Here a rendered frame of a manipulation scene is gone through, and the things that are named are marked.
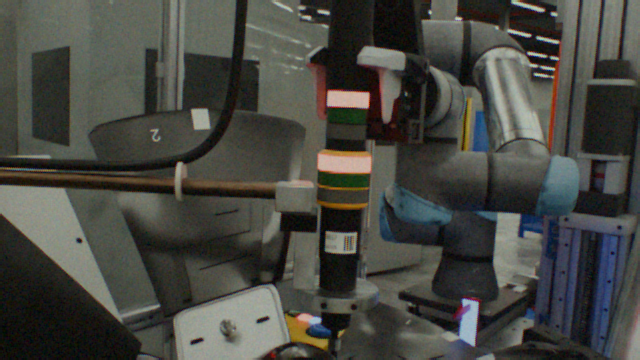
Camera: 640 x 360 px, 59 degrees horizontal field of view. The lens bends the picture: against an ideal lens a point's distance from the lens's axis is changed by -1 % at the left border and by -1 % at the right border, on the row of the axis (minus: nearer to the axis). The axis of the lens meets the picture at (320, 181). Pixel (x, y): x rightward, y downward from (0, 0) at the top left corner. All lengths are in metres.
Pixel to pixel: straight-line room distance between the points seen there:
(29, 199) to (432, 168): 0.48
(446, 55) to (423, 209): 0.39
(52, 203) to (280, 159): 0.30
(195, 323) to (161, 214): 0.11
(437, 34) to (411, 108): 0.49
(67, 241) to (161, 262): 0.22
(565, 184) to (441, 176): 0.14
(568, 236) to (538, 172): 0.60
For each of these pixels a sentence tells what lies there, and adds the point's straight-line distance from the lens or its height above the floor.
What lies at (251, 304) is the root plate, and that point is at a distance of 0.49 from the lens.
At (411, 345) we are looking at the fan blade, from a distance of 0.66.
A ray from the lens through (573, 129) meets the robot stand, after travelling 1.40.
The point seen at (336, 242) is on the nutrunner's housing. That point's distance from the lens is 0.47.
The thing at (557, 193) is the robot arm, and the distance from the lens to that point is 0.73.
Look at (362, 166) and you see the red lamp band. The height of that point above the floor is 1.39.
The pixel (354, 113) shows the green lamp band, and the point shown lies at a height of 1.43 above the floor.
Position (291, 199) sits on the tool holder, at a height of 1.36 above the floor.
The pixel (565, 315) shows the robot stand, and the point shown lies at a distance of 1.38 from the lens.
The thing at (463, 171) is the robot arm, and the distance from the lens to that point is 0.71.
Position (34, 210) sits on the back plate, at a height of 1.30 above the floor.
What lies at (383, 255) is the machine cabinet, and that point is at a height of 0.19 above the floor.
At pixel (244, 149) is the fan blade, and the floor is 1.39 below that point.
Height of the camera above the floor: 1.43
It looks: 7 degrees down
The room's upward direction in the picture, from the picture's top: 3 degrees clockwise
